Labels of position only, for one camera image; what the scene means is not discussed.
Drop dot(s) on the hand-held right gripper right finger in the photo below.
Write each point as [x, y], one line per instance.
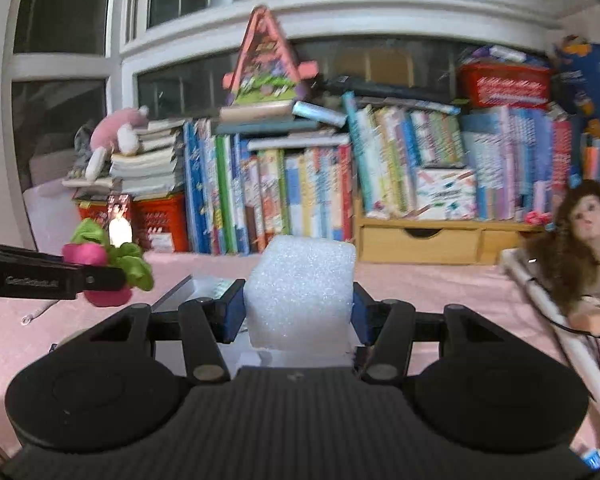
[361, 317]

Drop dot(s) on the pink tablecloth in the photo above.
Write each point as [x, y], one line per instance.
[455, 285]

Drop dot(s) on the pink and green cloth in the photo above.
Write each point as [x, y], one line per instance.
[87, 255]

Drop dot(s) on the white cardboard box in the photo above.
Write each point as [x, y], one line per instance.
[180, 295]

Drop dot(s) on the pile of flat books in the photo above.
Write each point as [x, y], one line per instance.
[275, 127]

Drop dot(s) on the white pencil print box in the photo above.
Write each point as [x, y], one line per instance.
[445, 192]

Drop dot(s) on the red plastic crate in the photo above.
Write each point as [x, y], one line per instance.
[92, 210]
[160, 220]

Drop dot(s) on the white framed window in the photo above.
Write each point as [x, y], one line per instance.
[205, 42]

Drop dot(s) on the pink roofed toy house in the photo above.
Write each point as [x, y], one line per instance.
[265, 60]

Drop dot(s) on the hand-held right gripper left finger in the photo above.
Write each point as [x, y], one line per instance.
[236, 310]

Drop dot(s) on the stack of worn books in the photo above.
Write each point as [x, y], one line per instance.
[145, 170]

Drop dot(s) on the pink flower ornament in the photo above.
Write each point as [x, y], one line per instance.
[537, 219]

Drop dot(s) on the white pipe frame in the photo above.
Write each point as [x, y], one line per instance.
[550, 310]

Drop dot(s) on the smartphone with lit screen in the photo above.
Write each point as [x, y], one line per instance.
[120, 227]

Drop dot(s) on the red plastic basket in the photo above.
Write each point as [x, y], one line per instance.
[505, 85]

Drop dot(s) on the wooden desk organizer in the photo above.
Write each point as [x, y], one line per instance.
[420, 247]

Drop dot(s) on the blue printed carton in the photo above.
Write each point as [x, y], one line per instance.
[592, 80]

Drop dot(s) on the dark flat book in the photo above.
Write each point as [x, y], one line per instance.
[380, 87]

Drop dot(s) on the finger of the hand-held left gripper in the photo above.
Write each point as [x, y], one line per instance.
[105, 278]

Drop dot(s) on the white foam block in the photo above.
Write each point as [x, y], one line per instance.
[300, 295]

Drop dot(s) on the pink plush toy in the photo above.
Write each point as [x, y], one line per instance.
[117, 132]

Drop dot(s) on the brown haired doll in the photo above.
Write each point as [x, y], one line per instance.
[575, 240]

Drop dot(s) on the grey plush toy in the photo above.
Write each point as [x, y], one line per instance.
[85, 145]

